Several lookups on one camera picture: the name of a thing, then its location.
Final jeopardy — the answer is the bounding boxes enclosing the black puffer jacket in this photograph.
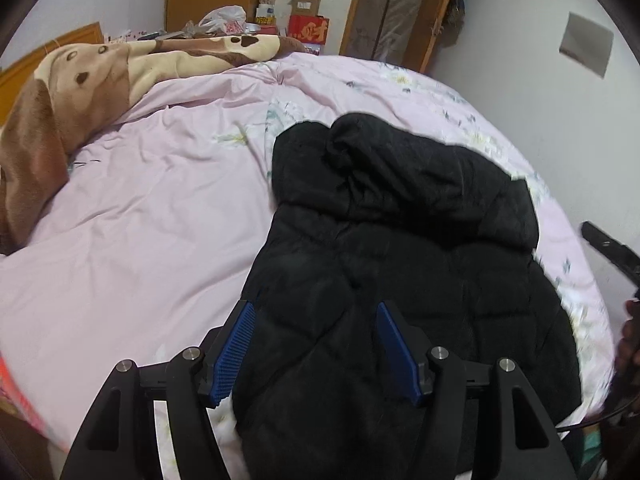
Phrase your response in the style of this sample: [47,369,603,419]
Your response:
[232,114,582,479]

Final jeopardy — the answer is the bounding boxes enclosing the clothes hanging by door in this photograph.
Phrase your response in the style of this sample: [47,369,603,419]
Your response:
[440,0,465,48]

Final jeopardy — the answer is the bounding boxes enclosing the person's right hand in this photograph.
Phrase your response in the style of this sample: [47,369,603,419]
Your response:
[614,298,639,373]

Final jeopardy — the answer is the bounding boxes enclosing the pink floral duvet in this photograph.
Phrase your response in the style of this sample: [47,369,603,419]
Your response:
[1,55,613,450]

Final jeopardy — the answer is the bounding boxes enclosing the red patterned bed sheet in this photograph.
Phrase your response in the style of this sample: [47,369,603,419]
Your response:
[0,359,50,439]

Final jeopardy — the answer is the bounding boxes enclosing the brown dog plush blanket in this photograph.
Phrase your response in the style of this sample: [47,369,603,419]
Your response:
[1,35,305,255]

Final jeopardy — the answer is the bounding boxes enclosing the wooden door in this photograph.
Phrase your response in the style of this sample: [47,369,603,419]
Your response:
[340,0,449,74]

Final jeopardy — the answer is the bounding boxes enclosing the red gift box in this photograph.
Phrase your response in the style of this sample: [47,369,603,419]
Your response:
[288,14,330,46]

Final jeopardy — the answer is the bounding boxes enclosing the brown cardboard box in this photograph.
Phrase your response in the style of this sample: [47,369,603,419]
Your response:
[290,0,321,16]

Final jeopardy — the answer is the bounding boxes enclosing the white plastic bag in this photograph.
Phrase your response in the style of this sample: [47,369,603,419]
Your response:
[198,6,246,36]

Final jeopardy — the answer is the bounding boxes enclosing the wooden headboard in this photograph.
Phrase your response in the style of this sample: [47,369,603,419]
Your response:
[0,22,104,124]

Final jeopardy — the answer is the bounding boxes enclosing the grey wall panel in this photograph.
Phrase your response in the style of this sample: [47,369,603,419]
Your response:
[559,12,614,78]

